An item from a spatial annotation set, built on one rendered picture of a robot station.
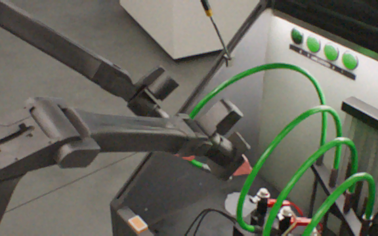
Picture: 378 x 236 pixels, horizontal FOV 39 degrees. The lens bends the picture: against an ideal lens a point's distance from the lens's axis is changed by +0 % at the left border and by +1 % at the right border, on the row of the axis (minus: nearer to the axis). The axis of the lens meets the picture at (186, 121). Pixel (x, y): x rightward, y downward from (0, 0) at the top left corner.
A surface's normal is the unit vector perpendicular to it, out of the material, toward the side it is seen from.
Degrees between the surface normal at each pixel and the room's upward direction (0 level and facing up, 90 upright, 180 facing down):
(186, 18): 90
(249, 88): 90
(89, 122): 38
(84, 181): 0
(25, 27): 68
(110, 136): 109
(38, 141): 22
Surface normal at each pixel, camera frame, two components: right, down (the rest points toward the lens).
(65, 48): 0.17, 0.19
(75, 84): 0.00, -0.83
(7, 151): 0.16, -0.59
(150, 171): 0.58, 0.45
